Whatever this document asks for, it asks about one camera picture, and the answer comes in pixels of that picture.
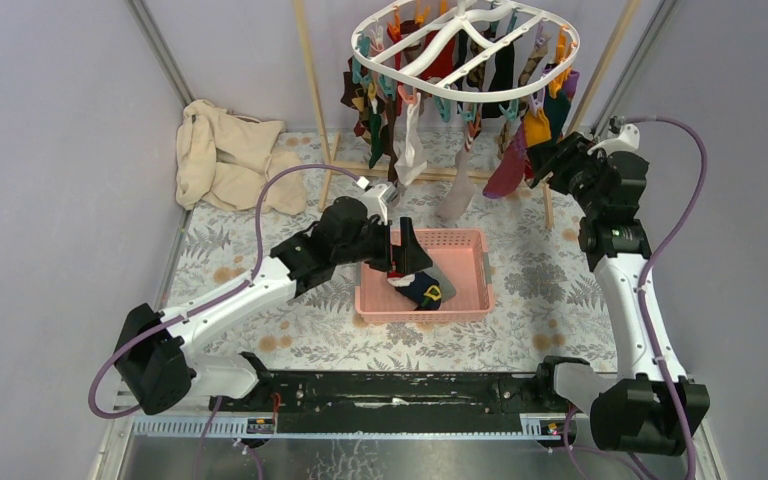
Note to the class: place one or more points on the grey sock with stripes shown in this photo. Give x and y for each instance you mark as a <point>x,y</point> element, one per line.
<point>447,287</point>

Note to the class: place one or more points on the magenta sock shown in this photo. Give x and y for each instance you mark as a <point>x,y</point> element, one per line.
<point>512,170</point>

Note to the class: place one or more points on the red sock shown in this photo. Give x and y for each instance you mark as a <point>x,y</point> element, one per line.
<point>443,64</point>

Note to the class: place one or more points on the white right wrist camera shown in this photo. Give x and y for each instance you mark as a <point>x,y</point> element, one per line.
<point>624,137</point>

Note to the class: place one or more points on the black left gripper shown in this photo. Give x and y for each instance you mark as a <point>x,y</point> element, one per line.
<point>407,258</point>

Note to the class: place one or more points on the teal green sock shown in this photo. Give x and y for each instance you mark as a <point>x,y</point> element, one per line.
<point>557,109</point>

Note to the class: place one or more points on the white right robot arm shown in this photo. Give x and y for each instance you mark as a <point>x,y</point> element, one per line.
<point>652,407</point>

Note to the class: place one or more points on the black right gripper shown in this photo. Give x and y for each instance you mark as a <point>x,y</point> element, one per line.
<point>563,157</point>

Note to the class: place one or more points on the pink plastic basket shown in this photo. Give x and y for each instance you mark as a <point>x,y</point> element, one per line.
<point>457,288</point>

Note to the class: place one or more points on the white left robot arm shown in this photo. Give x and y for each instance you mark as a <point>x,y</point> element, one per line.
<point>159,353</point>

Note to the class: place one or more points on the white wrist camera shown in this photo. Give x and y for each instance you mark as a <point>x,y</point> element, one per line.
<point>624,137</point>
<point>378,198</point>

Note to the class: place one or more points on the cream crumpled cloth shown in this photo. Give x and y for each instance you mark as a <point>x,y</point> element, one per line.
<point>226,159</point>

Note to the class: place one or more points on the green dotted sock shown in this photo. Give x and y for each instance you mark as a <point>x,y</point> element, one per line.
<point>375,124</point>

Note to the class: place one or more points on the white round clip hanger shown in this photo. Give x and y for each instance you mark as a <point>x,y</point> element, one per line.
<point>505,50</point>

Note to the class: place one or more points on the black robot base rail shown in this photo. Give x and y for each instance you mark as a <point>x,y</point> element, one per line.
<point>412,404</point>

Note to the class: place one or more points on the navy santa sock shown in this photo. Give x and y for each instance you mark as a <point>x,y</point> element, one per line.
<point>420,288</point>

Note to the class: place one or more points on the white sock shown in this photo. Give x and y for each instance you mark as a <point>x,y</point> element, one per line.
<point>413,162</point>

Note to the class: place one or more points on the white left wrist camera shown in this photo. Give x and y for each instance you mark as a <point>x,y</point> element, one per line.
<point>378,198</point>

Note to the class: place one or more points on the brown sock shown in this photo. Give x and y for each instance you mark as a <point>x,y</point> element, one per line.
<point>389,150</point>

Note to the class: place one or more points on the beige long sock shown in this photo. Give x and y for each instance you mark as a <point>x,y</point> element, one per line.
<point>461,193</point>

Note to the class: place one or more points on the mustard yellow sock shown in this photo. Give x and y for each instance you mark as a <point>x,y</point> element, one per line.
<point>536,128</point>

